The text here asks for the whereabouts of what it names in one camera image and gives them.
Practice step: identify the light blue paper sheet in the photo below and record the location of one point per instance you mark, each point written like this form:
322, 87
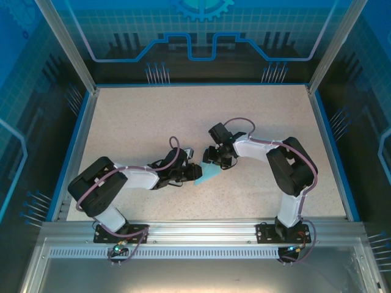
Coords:
209, 175

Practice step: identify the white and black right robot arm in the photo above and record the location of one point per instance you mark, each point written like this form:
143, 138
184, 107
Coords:
290, 174

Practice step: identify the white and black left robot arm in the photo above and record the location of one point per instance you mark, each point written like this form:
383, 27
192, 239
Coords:
94, 189

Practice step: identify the small circuit board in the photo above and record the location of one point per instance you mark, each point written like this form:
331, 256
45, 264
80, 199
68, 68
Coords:
293, 248
119, 248

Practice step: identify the grey metal tray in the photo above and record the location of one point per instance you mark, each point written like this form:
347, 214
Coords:
198, 274

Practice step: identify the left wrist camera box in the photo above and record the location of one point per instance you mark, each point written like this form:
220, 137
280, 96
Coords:
189, 152

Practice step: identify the aluminium mounting rail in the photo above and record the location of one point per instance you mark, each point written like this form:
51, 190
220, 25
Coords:
198, 229

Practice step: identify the aluminium side rail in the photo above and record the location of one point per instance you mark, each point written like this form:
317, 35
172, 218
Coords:
328, 137
82, 128

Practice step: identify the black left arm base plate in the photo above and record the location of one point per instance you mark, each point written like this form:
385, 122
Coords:
99, 235

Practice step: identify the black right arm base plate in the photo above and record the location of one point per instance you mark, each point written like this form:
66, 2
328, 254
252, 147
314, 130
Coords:
264, 236

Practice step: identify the aluminium frame post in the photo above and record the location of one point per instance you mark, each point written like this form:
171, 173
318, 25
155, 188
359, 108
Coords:
67, 45
333, 45

